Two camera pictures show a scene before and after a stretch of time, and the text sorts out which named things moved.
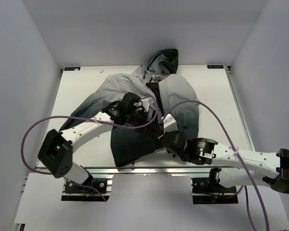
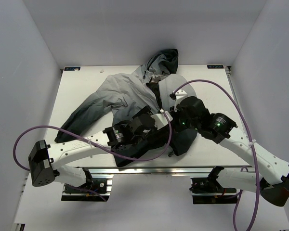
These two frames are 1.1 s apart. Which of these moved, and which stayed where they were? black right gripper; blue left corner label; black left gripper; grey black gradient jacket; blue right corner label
Moved: black left gripper; black right gripper
Stayed: blue left corner label; grey black gradient jacket; blue right corner label
